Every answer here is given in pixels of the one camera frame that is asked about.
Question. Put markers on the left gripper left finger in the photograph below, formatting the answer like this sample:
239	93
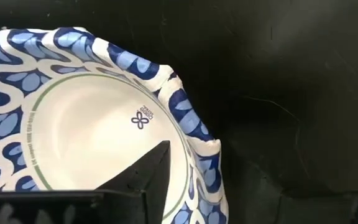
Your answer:
148	180

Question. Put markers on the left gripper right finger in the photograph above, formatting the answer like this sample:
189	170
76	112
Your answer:
291	208

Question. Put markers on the blue patterned paper bowl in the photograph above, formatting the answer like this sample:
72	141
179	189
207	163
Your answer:
89	124

